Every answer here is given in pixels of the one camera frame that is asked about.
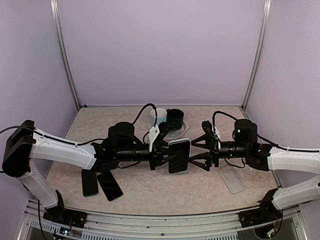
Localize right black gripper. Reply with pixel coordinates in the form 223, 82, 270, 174
187, 133, 250, 171

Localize black phone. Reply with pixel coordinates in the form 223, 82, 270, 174
81, 169, 99, 197
97, 171, 124, 202

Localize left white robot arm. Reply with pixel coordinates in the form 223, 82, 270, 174
2, 120, 181, 223

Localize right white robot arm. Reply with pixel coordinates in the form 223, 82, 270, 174
189, 119, 320, 222

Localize clear magsafe phone case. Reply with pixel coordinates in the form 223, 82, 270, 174
243, 166, 259, 176

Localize clear round plate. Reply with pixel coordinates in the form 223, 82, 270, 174
165, 122, 190, 140

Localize dark green mug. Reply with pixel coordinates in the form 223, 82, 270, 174
166, 108, 185, 131

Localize light blue white mug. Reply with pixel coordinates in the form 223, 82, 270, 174
150, 107, 167, 126

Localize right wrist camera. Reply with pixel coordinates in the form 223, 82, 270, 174
201, 120, 221, 142

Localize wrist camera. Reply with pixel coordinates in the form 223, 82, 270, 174
201, 120, 221, 142
147, 121, 170, 153

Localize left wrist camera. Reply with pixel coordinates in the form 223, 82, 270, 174
147, 121, 170, 153

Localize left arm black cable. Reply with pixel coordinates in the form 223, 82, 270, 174
0, 102, 161, 151

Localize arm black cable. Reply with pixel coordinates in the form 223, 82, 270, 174
211, 110, 320, 153
0, 102, 161, 151

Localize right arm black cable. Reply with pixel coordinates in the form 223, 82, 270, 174
211, 110, 320, 153

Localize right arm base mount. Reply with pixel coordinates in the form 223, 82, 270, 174
238, 206, 283, 228

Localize aluminium front rail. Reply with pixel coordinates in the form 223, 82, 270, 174
15, 199, 309, 240

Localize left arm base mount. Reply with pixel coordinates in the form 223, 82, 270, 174
43, 209, 87, 229

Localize right aluminium corner post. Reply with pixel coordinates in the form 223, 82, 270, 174
241, 0, 272, 112

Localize aluminium corner post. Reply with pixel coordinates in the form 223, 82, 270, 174
241, 0, 272, 112
50, 0, 81, 111

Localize left aluminium corner post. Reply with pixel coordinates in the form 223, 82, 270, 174
50, 0, 81, 111

